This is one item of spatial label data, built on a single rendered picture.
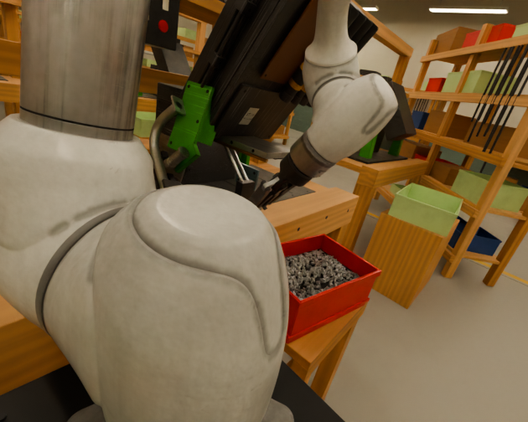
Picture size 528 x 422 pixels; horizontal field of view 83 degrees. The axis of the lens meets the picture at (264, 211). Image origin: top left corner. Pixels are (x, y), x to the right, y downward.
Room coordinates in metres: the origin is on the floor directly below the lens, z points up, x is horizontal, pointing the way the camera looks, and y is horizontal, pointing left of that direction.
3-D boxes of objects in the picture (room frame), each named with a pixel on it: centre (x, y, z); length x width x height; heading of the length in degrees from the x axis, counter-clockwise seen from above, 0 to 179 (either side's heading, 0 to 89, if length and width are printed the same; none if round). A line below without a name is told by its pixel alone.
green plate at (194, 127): (0.93, 0.26, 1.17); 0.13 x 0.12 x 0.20; 145
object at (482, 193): (3.66, -1.97, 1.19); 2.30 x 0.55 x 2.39; 3
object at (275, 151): (1.04, 0.14, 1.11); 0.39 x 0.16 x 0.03; 55
